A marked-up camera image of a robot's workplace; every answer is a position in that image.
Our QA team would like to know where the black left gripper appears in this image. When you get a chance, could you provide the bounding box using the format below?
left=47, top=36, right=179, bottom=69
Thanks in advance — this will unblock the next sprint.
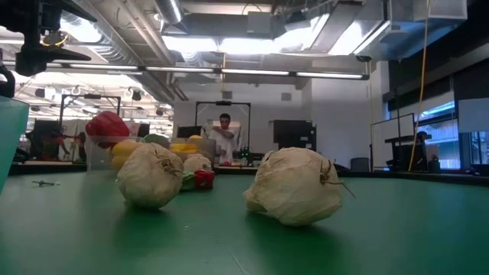
left=0, top=0, right=99, bottom=77

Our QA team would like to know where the red bell pepper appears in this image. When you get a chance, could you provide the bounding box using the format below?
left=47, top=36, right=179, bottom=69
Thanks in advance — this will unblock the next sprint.
left=85, top=110, right=131, bottom=149

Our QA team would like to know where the orange-yellow bell pepper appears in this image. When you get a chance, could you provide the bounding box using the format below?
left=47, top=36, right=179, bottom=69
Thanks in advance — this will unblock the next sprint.
left=110, top=139, right=143, bottom=157

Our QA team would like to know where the green bell pepper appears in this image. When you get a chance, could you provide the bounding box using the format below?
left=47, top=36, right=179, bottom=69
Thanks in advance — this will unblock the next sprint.
left=143, top=133, right=172, bottom=150

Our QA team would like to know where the green chili pepper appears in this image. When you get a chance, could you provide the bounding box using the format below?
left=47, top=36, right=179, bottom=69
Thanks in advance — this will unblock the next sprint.
left=179, top=170, right=198, bottom=193

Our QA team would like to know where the red chili pepper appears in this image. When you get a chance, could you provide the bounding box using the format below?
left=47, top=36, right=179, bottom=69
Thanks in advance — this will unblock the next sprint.
left=193, top=169, right=215, bottom=190

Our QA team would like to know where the teal plastic bin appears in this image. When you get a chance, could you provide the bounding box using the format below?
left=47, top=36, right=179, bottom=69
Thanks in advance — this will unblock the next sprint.
left=0, top=95, right=31, bottom=194

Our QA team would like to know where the clear plastic bin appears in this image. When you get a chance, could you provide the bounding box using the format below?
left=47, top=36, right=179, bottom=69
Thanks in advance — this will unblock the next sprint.
left=85, top=134, right=148, bottom=172

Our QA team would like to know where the smoky grey plastic bin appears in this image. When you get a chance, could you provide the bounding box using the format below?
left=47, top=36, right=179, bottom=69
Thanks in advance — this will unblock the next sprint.
left=169, top=137, right=217, bottom=163

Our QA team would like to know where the long ceiling light bar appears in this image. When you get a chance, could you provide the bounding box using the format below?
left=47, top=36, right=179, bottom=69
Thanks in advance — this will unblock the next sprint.
left=0, top=60, right=371, bottom=81

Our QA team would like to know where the black monitor panel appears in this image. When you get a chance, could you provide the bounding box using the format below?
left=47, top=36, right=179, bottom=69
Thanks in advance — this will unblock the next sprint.
left=273, top=119, right=318, bottom=150

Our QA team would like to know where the beige garlic bulb with roots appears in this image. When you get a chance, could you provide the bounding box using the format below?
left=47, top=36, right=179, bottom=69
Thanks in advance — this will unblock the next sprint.
left=244, top=147, right=356, bottom=227

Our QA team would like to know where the black chair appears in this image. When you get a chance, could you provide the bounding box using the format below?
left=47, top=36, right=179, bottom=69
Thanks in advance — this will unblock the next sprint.
left=350, top=157, right=371, bottom=173

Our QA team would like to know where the framed white board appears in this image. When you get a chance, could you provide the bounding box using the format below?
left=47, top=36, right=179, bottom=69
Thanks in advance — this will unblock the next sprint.
left=369, top=112, right=416, bottom=169

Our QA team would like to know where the black desk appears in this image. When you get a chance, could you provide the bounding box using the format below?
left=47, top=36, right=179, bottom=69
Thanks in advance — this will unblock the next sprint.
left=384, top=133, right=433, bottom=171

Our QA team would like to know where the black ceiling device yellow cable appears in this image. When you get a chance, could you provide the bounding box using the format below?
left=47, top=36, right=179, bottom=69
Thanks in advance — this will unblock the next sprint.
left=40, top=29, right=70, bottom=49

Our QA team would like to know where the round silver ceiling duct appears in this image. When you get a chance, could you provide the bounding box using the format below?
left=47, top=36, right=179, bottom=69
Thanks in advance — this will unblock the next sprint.
left=57, top=0, right=176, bottom=104

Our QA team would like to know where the black gantry frame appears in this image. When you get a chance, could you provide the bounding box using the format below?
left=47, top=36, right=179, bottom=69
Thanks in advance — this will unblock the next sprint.
left=194, top=100, right=252, bottom=148
left=58, top=93, right=122, bottom=137

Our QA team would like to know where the black aluminium table frame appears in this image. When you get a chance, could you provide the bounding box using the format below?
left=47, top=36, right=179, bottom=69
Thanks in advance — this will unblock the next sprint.
left=9, top=162, right=489, bottom=188

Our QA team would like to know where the rectangular silver ceiling duct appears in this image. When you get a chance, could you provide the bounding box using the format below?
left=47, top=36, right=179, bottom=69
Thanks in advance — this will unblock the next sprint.
left=309, top=0, right=469, bottom=62

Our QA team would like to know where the yellow hanging cord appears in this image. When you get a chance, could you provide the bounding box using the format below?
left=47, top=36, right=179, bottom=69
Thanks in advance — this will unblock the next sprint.
left=407, top=0, right=432, bottom=172

